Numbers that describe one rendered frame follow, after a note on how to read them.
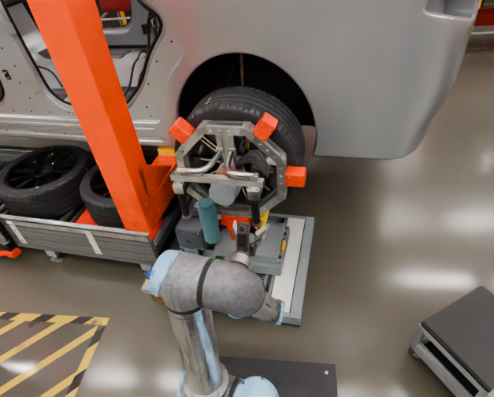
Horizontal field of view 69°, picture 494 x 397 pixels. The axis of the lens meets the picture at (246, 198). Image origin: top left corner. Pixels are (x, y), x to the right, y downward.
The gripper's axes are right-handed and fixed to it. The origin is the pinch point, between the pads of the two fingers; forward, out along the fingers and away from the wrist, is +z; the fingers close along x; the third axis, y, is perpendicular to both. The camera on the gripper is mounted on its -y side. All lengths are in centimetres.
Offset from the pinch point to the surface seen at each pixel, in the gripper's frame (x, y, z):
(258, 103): -4, -33, 43
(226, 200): -15.1, 0.5, 12.0
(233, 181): -8.4, -14.4, 7.4
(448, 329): 86, 51, -6
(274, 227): -4, 60, 57
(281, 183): 8.0, 0.9, 28.1
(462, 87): 163, 85, 335
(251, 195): -0.2, -9.9, 4.4
